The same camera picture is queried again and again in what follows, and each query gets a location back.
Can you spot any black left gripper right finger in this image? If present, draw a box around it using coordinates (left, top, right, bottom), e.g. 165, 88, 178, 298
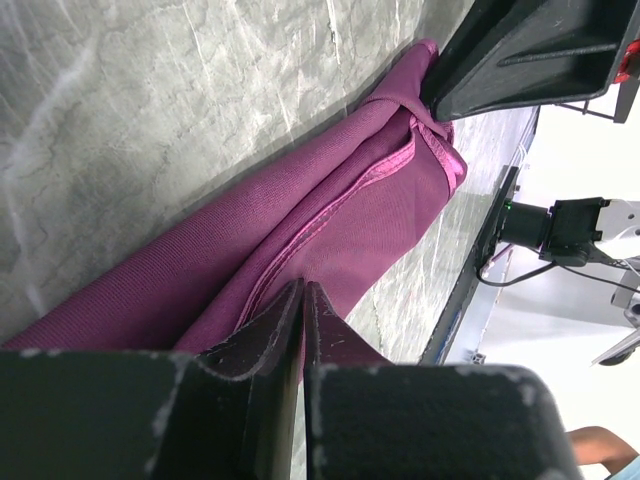
303, 283, 580, 479

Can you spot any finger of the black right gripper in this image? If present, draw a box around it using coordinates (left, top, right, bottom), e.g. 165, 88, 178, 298
422, 0, 639, 121

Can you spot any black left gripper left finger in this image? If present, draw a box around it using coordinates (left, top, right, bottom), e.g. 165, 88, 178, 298
1, 281, 304, 479

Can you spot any purple cloth napkin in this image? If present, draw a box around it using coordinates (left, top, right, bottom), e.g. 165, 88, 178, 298
5, 39, 467, 354

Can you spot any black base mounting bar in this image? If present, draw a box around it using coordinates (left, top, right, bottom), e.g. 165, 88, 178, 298
419, 107, 540, 365

